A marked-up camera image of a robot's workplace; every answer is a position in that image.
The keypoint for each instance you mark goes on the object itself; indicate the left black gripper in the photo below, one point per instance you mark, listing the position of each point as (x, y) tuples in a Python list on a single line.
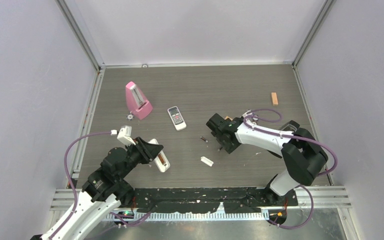
[(148, 151)]

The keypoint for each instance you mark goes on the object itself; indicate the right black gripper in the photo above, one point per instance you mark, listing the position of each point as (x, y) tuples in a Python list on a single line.
[(230, 148)]

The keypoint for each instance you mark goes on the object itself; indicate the large white remote control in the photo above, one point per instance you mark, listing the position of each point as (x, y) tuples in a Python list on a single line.
[(162, 162)]

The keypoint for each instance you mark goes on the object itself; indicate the white battery cover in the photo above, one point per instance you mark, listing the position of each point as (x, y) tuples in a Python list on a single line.
[(207, 161)]

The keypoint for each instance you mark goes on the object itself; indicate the small white remote control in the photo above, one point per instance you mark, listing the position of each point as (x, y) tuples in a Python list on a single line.
[(176, 118)]

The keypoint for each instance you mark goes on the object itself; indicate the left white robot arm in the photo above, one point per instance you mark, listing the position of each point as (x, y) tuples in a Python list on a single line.
[(104, 190)]

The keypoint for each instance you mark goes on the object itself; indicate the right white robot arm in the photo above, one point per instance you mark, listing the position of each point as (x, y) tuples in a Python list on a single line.
[(304, 159)]

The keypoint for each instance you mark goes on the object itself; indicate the blue white poker chip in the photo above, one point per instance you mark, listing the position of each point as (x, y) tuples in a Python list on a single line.
[(130, 117)]

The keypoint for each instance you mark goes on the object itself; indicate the pink metronome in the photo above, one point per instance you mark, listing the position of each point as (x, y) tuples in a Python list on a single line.
[(136, 101)]

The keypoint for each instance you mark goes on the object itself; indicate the small wooden block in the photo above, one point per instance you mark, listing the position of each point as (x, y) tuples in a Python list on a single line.
[(274, 99)]

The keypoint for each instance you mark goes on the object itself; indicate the black metronome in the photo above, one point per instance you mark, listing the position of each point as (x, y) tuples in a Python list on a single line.
[(290, 126)]

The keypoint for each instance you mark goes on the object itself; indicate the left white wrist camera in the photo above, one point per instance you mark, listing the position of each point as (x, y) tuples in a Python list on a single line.
[(123, 135)]

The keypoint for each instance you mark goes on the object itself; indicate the white slotted cable duct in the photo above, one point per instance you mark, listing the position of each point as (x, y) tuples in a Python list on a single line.
[(218, 215)]

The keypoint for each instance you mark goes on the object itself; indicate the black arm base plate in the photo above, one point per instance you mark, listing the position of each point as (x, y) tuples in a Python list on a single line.
[(204, 200)]

